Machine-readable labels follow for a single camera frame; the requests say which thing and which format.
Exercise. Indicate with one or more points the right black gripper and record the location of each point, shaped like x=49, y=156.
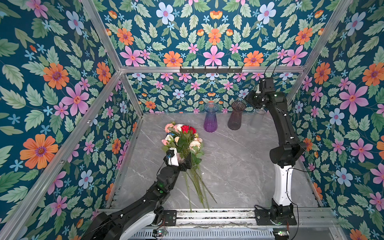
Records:
x=249, y=98

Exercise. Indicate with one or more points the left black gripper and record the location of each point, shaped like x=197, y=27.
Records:
x=187, y=161

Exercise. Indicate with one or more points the artificial flower bunch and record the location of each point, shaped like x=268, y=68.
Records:
x=187, y=141

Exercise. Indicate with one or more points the purple blue glass vase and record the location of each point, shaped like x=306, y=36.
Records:
x=211, y=123

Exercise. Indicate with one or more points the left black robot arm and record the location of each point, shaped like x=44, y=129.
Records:
x=123, y=224

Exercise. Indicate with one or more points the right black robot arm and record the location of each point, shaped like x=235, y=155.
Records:
x=284, y=156

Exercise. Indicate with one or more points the clear glass vase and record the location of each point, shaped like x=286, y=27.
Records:
x=259, y=117

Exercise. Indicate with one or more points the dark mauve glass vase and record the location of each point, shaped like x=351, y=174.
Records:
x=235, y=120

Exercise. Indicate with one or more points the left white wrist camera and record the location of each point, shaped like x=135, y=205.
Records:
x=172, y=157

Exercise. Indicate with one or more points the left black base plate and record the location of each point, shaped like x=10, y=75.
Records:
x=167, y=218

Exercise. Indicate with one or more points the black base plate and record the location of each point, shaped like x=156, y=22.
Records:
x=167, y=218
x=265, y=218

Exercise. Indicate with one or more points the black hook rail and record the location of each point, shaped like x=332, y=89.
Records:
x=214, y=70

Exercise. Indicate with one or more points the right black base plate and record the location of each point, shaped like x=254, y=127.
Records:
x=265, y=218

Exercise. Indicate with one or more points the aluminium mounting rail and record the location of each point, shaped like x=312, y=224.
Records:
x=245, y=218

